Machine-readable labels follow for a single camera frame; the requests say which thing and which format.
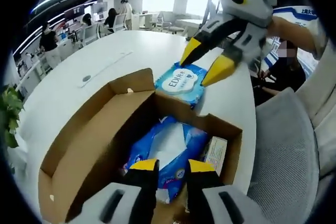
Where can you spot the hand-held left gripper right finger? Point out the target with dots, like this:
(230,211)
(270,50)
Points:
(202,187)

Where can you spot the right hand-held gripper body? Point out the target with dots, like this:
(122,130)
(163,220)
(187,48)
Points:
(252,1)

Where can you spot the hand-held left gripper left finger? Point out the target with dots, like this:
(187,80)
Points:
(141,182)

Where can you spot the blue tissue pack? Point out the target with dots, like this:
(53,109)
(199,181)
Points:
(173,145)

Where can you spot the blue wet wipes pack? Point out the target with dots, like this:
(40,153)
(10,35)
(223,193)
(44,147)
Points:
(181,85)

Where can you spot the brown cardboard shoe box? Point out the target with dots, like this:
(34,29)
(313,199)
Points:
(99,129)

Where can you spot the small white carton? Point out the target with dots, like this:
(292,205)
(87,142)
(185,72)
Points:
(215,153)

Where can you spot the blue white sign board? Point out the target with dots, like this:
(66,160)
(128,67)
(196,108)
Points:
(294,14)

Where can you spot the grey office chair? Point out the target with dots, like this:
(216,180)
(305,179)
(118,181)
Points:
(283,155)

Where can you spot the person's beige shirt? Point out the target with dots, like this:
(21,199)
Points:
(323,90)

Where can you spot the group of white office chairs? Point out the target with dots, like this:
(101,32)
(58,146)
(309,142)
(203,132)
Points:
(90,33)

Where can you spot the green plant in white pot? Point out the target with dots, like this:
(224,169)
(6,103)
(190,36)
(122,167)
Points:
(10,113)

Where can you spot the dark wall screen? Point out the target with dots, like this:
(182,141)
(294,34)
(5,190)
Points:
(74,14)

